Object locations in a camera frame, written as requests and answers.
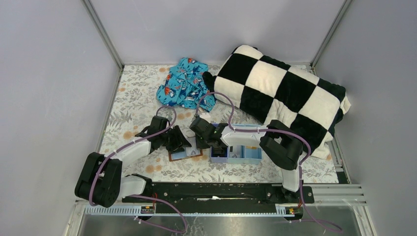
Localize blue three-compartment organizer box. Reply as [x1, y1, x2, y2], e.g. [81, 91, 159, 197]
[210, 124, 265, 165]

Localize aluminium frame rail front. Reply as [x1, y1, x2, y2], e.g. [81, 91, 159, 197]
[66, 182, 375, 236]

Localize blue shark print cloth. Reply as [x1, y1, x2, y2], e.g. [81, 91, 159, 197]
[156, 58, 216, 111]

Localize white VIP credit card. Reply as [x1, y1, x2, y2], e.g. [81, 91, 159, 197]
[185, 147, 201, 157]

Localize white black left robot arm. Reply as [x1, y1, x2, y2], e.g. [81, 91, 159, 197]
[74, 116, 192, 207]

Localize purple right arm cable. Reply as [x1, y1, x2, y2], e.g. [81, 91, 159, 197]
[195, 91, 344, 235]

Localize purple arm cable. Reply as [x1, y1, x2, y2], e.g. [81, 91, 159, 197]
[88, 105, 190, 234]
[195, 91, 344, 235]

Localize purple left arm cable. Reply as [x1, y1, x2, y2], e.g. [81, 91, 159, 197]
[88, 105, 190, 234]

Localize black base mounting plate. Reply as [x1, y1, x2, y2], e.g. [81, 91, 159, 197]
[122, 182, 315, 214]

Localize black white checkered pillow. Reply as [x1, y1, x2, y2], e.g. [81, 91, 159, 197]
[203, 45, 351, 159]

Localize floral patterned table mat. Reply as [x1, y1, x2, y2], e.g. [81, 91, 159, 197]
[99, 65, 339, 183]

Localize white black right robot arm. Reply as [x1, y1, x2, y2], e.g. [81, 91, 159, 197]
[190, 117, 310, 203]

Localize black item in organizer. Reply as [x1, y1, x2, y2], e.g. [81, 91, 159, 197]
[211, 147, 228, 158]

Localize brown leather card holder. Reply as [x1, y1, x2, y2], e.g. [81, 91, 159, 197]
[169, 137, 203, 162]

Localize white black card in organizer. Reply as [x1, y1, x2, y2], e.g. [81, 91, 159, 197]
[229, 146, 241, 158]

